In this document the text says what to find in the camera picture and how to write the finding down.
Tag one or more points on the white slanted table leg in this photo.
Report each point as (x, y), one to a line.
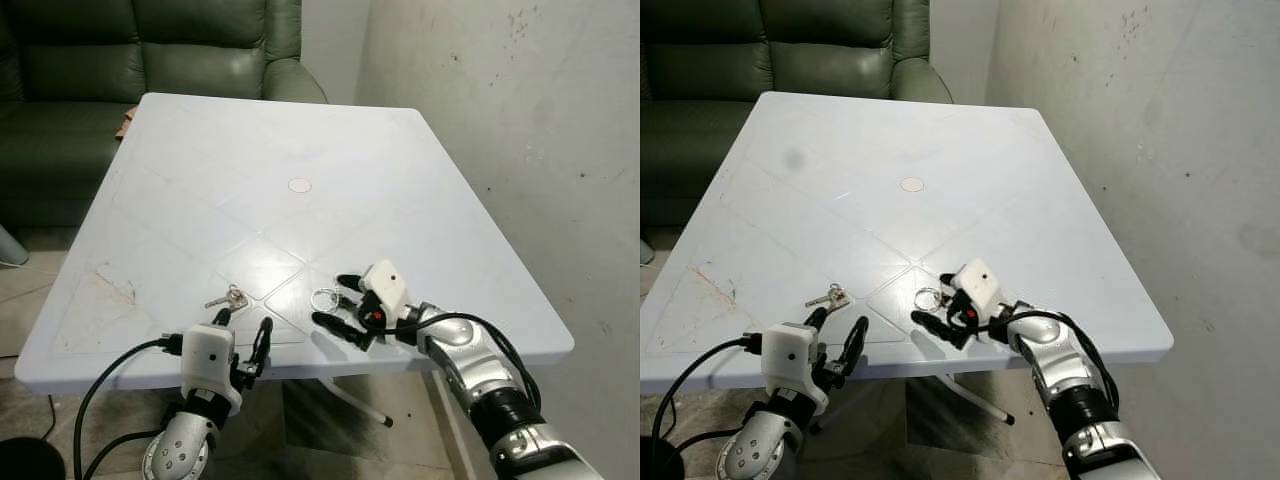
(975, 400)
(355, 400)

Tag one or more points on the white plastic table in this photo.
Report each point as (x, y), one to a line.
(300, 140)
(900, 130)

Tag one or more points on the brown cardboard piece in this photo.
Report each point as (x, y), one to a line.
(127, 122)

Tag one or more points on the small silver key bunch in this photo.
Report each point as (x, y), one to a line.
(232, 298)
(830, 297)

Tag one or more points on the pale grey floor object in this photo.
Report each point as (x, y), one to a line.
(645, 252)
(8, 248)

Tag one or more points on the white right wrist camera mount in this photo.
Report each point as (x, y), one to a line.
(385, 285)
(978, 283)

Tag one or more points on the round white table cap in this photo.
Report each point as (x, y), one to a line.
(299, 185)
(912, 185)

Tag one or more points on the black round floor object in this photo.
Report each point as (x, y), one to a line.
(660, 465)
(25, 462)

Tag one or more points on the dark green leather sofa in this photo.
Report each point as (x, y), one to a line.
(80, 150)
(720, 150)

